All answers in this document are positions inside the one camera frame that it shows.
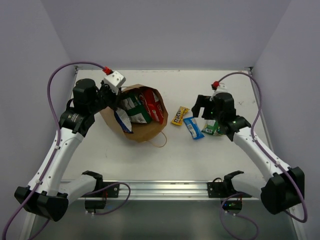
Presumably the aluminium mounting rail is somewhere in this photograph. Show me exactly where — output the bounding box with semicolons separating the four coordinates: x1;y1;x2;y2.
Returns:
59;178;266;201

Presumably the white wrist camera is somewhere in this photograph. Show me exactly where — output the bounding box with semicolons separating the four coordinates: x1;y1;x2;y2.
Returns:
102;66;126;95
209;81;229;102

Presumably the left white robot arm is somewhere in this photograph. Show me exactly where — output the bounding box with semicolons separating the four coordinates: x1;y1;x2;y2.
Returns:
14;78;121;222

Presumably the green white snack packet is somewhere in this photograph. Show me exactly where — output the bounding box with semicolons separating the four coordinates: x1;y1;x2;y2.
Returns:
201;119;224;136

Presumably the brown paper bag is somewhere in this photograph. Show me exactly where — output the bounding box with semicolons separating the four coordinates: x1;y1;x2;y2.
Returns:
99;84;168;143

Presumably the blue white crisps bag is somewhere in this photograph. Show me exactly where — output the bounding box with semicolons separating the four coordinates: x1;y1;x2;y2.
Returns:
114;107;133;134

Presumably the yellow M&M's packet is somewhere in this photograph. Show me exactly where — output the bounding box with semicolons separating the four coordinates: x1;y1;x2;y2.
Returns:
171;106;190;126

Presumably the right black base bracket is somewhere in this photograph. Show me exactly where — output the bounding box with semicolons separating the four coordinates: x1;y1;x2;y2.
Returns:
206;177;228;198

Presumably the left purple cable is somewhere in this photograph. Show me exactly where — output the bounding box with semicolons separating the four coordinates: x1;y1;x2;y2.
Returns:
0;61;131;240

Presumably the left black base bracket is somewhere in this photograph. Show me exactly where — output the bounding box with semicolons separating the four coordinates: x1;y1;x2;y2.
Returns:
101;182;120;199

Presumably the right base controller box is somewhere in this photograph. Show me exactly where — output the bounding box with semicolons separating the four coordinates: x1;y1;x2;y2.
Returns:
222;197;243;215

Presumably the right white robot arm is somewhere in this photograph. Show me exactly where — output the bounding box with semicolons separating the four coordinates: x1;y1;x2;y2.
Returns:
191;92;306;215

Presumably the red Chuba chips bag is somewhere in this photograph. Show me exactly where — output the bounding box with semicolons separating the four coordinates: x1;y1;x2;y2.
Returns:
139;88;164;124

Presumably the left base controller box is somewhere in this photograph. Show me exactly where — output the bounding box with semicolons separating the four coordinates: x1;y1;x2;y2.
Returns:
84;197;107;214

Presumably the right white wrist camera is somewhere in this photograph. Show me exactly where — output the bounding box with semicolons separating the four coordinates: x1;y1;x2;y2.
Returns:
209;81;229;102

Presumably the black base bracket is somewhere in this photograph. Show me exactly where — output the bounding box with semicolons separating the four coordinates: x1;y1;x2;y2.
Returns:
101;182;120;199
206;177;228;198

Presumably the base controller box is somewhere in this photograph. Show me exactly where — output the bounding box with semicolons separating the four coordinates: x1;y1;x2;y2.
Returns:
222;197;243;215
84;197;107;214

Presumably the dark green snack bag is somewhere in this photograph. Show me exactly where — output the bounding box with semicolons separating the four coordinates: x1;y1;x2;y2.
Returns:
120;93;152;124

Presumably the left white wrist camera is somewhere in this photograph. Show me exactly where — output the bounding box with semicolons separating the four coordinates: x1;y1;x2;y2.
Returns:
102;66;126;95

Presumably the light blue snack bar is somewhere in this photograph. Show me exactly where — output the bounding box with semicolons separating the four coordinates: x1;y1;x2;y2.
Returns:
183;116;205;140

